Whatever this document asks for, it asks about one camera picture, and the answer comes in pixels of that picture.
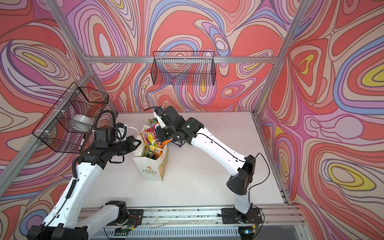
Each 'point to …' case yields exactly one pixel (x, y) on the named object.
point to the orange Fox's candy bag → (150, 139)
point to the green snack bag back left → (153, 120)
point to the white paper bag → (153, 169)
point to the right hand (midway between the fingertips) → (160, 137)
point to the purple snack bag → (177, 143)
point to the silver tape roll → (84, 119)
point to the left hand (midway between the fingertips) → (142, 142)
